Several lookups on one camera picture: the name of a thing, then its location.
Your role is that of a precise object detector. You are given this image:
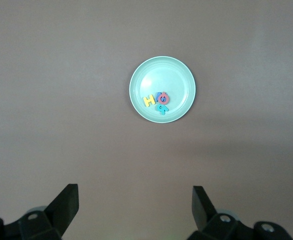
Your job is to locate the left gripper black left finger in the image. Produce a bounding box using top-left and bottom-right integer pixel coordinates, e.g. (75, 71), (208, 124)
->
(5, 183), (79, 240)

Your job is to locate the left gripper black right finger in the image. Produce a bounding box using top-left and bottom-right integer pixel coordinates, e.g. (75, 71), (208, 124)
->
(188, 185), (240, 240)

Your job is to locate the teal foam letter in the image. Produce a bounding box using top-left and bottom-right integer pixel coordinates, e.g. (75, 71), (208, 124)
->
(155, 104), (170, 116)

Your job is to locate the red letter Q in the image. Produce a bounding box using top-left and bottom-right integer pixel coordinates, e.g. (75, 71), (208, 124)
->
(158, 92), (171, 105)

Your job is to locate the yellow letter H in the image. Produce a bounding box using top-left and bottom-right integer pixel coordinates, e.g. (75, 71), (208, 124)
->
(142, 94), (157, 108)

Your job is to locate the dark blue letter M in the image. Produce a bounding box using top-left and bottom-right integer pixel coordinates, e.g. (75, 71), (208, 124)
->
(154, 91), (168, 103)

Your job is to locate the green plate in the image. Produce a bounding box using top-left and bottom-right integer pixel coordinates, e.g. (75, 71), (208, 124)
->
(128, 56), (197, 124)

